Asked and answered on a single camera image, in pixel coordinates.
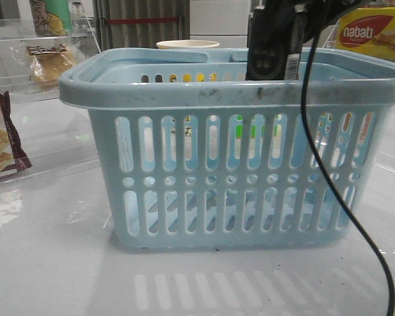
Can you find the light blue plastic basket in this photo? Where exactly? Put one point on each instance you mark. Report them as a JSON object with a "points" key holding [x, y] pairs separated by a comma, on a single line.
{"points": [[176, 175]]}

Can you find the green yellow cartoon package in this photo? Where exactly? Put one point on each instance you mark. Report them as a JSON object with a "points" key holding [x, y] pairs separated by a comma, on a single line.
{"points": [[51, 17]]}

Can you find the beige paper cup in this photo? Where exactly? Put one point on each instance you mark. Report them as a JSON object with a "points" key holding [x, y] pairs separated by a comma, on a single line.
{"points": [[187, 44]]}

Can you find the brown waffle snack packet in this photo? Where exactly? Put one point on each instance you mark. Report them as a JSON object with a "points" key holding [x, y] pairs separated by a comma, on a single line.
{"points": [[13, 158]]}

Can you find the white cabinet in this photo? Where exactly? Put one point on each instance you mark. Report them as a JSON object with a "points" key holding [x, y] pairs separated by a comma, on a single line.
{"points": [[225, 22]]}

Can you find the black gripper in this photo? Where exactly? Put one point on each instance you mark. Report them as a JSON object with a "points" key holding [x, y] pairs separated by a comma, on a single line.
{"points": [[280, 28]]}

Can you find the yellow nabati wafer box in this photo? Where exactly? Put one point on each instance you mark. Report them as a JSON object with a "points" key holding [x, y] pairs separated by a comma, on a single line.
{"points": [[368, 31]]}

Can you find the green packet behind basket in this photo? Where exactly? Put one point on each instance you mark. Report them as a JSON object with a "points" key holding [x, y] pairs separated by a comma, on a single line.
{"points": [[257, 122]]}

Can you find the clear acrylic display shelf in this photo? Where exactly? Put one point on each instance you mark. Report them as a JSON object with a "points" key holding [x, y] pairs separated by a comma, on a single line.
{"points": [[15, 78]]}

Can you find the bread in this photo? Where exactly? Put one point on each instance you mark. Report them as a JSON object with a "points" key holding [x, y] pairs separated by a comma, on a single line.
{"points": [[46, 64]]}

